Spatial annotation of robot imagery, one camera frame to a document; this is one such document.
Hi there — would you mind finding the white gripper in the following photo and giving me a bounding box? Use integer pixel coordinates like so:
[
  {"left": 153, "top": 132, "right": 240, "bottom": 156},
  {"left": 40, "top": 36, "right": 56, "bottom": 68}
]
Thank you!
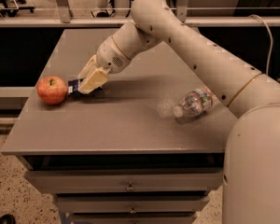
[{"left": 77, "top": 36, "right": 131, "bottom": 94}]

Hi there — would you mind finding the dark blue rxbar wrapper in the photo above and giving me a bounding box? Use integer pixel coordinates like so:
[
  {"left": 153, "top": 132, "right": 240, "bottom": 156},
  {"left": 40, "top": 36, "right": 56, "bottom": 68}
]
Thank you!
[{"left": 68, "top": 79, "right": 82, "bottom": 97}]

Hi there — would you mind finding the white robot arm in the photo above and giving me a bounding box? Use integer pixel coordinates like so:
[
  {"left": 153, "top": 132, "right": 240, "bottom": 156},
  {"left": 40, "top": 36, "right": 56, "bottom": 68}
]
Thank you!
[{"left": 78, "top": 0, "right": 280, "bottom": 224}]

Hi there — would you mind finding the red yellow apple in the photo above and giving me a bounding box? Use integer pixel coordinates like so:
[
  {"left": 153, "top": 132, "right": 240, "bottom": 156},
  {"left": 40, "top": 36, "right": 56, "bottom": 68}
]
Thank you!
[{"left": 36, "top": 76, "right": 67, "bottom": 105}]

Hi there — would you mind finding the grey drawer cabinet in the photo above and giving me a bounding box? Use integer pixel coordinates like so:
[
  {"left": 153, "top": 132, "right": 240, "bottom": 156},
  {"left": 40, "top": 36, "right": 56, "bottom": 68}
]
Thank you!
[{"left": 1, "top": 27, "right": 239, "bottom": 224}]

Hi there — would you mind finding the clear plastic water bottle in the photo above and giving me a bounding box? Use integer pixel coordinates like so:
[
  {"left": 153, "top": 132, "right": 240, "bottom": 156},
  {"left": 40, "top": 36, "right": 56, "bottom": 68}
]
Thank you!
[{"left": 173, "top": 86, "right": 217, "bottom": 119}]

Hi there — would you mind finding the middle grey drawer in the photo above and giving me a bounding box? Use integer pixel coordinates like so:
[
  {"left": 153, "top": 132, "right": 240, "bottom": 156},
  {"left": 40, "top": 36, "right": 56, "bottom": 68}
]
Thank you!
[{"left": 54, "top": 194, "right": 209, "bottom": 214}]

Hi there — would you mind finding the grey drawer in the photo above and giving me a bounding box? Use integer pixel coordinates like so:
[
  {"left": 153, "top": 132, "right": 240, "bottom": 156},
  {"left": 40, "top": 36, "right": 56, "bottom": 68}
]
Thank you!
[
  {"left": 54, "top": 194, "right": 209, "bottom": 214},
  {"left": 71, "top": 213, "right": 197, "bottom": 224},
  {"left": 24, "top": 170, "right": 222, "bottom": 194}
]

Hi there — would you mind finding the top grey drawer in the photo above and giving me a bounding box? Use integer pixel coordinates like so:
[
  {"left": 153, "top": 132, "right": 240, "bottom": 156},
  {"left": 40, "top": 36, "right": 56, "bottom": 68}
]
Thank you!
[{"left": 24, "top": 170, "right": 222, "bottom": 194}]

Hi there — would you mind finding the bottom grey drawer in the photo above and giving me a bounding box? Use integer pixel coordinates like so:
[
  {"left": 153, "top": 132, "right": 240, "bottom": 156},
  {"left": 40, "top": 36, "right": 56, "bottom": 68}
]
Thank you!
[{"left": 71, "top": 213, "right": 197, "bottom": 224}]

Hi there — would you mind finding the black shoe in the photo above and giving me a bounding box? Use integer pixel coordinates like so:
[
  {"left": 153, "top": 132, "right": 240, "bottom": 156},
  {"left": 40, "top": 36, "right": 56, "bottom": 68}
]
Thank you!
[{"left": 0, "top": 214, "right": 16, "bottom": 224}]

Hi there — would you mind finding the white cable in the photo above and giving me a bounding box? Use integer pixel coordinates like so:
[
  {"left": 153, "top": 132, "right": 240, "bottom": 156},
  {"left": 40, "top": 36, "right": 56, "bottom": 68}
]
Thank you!
[{"left": 249, "top": 14, "right": 274, "bottom": 77}]

